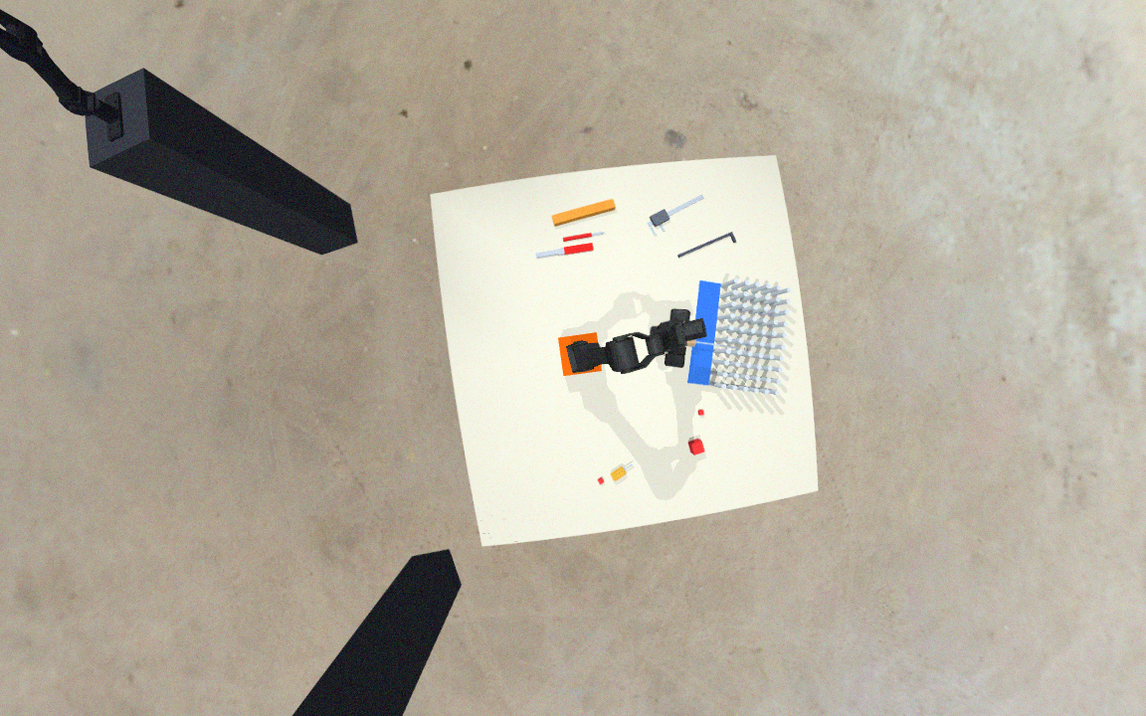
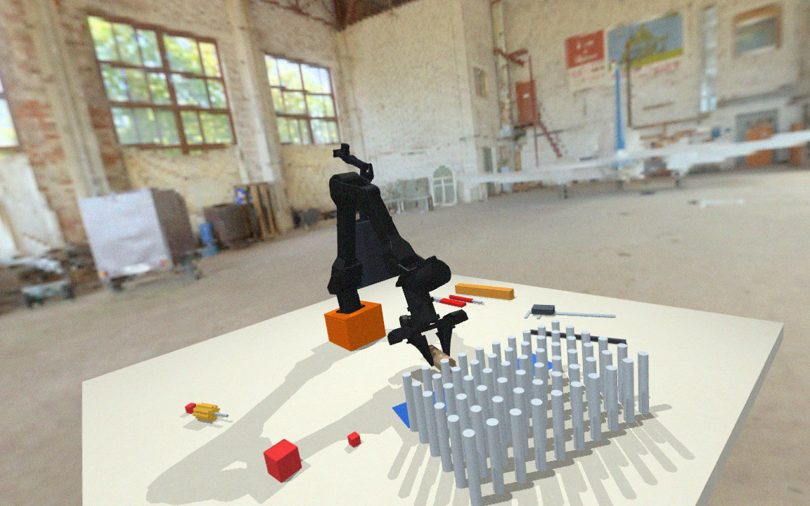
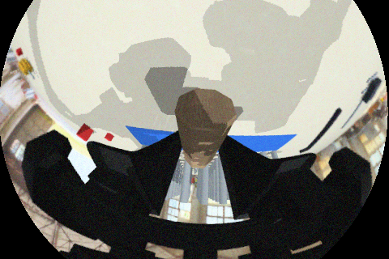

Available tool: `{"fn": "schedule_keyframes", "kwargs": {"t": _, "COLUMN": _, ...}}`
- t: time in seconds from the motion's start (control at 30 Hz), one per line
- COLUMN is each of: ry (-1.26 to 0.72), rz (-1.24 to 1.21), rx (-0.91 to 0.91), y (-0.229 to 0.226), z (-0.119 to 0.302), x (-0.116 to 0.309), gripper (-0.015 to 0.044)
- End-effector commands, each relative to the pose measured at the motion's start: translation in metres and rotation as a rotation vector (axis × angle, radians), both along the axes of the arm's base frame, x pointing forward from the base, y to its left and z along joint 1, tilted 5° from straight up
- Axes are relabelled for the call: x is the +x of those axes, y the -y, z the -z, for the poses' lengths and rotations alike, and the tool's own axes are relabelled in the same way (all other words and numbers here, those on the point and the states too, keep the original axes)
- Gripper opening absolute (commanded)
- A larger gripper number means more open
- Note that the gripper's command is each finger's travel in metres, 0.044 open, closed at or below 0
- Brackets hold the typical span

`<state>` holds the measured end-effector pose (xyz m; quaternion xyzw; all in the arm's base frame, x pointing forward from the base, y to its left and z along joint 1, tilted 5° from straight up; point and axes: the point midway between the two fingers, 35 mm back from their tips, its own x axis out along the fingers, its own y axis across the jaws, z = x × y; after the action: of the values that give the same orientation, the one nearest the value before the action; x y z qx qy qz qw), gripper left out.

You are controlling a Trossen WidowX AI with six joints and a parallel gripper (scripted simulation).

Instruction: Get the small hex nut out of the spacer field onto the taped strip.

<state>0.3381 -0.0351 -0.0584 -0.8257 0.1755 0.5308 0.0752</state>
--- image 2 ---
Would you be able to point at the orange rectangular bar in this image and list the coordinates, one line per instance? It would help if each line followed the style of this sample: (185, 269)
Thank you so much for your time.
(485, 291)

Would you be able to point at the blue flat strip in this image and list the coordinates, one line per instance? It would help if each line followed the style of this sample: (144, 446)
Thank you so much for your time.
(402, 411)

